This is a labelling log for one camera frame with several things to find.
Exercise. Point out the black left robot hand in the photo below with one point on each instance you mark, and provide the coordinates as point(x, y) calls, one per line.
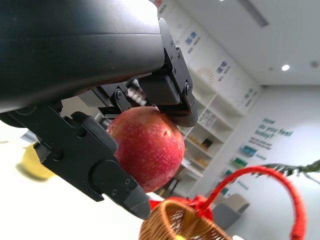
point(75, 50)

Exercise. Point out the red apple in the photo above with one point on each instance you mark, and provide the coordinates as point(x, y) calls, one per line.
point(150, 150)

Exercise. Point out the yellow-green pear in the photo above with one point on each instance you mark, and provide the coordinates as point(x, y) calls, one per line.
point(32, 167)

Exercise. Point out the white shelving unit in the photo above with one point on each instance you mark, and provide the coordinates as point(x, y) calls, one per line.
point(212, 125)

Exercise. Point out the round ceiling lamp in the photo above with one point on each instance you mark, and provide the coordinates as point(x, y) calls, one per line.
point(285, 67)

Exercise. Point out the grey armchair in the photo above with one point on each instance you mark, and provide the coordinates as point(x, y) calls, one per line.
point(230, 210)

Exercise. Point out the green plant leaf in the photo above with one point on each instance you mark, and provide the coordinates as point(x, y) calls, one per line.
point(287, 168)

